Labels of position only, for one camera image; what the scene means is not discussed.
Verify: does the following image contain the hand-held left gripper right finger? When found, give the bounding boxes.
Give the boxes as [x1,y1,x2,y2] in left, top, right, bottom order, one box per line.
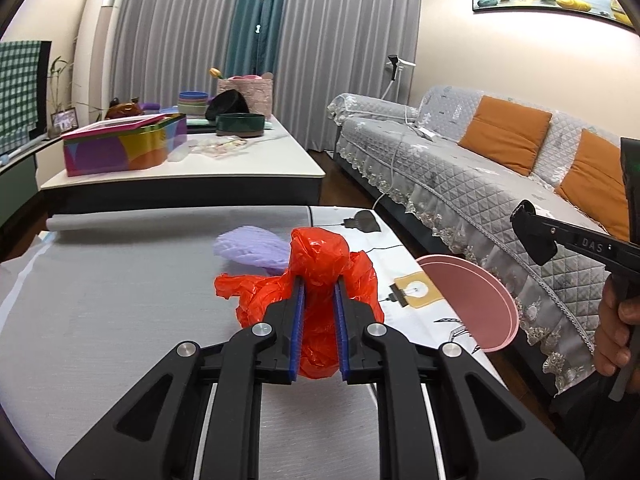
[334,278,586,480]

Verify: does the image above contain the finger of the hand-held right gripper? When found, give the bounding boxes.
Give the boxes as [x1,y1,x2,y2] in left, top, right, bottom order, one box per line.
[511,199,626,268]

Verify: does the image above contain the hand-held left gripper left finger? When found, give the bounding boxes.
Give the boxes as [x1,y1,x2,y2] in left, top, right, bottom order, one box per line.
[55,276,307,480]

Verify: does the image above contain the red plastic bag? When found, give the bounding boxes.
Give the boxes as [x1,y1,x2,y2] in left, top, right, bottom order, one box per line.
[214,226,385,380]

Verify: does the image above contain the pink basin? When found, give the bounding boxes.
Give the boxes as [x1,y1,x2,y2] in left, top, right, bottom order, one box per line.
[416,254,520,353]

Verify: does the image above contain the person's right hand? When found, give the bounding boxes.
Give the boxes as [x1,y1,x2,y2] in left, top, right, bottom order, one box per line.
[594,275,640,376]

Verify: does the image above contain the orange cushion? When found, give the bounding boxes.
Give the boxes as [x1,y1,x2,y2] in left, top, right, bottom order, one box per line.
[555,129,632,243]
[457,95,553,177]

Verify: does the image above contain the white printed tablecloth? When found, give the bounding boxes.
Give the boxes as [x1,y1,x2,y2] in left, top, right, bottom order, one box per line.
[307,205,506,391]

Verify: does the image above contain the purple bubble wrap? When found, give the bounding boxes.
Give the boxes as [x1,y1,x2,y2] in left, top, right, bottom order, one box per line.
[212,225,293,277]

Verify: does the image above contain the grey quilted sofa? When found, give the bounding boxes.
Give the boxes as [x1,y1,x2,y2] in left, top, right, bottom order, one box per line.
[327,85,640,411]

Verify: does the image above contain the white coffee table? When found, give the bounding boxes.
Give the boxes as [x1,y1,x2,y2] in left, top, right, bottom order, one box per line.
[40,112,327,216]

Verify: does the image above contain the grey mat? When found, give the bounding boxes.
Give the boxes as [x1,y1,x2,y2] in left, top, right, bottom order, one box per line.
[0,205,381,480]

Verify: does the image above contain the clear plastic bag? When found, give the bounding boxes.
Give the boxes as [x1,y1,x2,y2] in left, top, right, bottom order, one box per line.
[167,137,251,161]

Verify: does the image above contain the dark green bowl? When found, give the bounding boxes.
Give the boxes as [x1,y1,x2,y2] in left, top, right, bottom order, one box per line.
[215,112,266,138]

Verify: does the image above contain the pink lace basket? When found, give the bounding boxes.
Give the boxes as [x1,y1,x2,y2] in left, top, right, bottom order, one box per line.
[216,72,275,121]

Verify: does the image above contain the black bowl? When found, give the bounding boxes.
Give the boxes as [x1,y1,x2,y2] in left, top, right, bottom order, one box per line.
[205,89,250,121]

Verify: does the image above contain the stack of pastel bowls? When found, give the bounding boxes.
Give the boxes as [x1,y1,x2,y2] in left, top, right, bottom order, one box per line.
[177,90,211,118]

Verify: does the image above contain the colourful box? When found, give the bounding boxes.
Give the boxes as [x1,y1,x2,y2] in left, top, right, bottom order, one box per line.
[61,112,188,177]

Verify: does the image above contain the grey curtain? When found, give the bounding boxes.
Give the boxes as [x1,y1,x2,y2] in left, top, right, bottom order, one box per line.
[107,0,251,111]
[272,0,426,151]

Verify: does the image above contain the brown teapot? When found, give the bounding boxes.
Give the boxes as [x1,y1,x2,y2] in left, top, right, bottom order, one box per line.
[104,96,143,121]

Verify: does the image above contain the green television cabinet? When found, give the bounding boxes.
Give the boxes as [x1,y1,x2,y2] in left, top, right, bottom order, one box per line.
[0,135,66,231]

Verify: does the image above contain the teal curtain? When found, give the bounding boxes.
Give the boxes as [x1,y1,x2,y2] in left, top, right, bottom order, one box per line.
[227,0,291,78]

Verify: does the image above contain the bamboo plant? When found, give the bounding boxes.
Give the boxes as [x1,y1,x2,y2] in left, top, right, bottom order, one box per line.
[47,57,76,116]

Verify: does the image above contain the white standing air conditioner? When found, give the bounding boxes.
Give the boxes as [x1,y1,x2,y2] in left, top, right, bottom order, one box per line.
[74,0,131,128]

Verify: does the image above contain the black television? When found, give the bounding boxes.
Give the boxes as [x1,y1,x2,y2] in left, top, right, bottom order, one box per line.
[27,40,53,141]

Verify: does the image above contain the green checkered cloth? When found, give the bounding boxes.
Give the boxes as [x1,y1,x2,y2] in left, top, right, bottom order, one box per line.
[0,40,43,156]

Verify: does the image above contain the white cable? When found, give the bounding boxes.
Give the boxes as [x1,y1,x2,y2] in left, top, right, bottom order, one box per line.
[372,110,437,211]

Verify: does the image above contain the small photo frame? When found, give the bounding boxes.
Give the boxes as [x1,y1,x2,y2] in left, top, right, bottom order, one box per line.
[49,107,80,138]

